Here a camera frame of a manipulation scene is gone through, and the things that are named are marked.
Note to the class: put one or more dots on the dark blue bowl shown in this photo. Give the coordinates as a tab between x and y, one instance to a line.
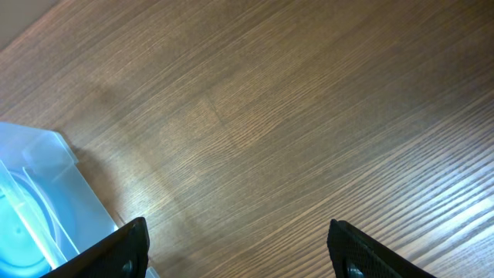
20	256

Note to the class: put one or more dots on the clear plastic storage container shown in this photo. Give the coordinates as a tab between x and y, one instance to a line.
79	218

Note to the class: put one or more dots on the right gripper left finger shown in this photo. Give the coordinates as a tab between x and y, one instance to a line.
122	254

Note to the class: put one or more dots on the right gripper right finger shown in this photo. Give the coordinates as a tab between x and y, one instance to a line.
353	253

